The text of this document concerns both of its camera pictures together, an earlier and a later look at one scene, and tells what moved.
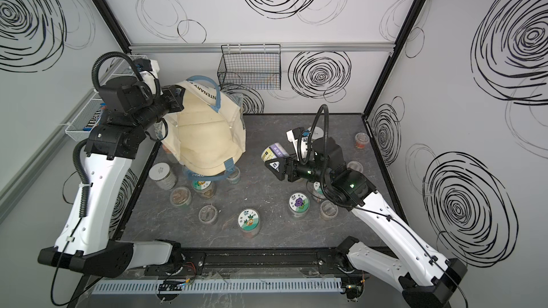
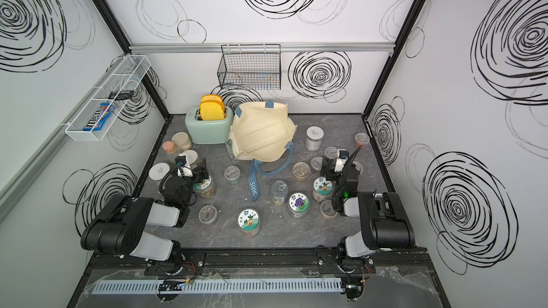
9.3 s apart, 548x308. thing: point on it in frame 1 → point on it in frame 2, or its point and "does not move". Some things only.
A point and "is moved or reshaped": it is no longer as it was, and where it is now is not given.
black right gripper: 292,162 → 331,167
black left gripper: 172,97 → 198,178
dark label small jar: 207,214 does not move
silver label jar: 317,133 does not move
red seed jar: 355,165 does not move
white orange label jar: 249,222 does not move
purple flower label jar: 299,204 does not move
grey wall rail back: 196,48 does not move
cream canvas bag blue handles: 208,133 → 262,131
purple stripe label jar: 275,151 is moved or reshaped
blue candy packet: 95,117 does not move
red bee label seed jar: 361,139 does not move
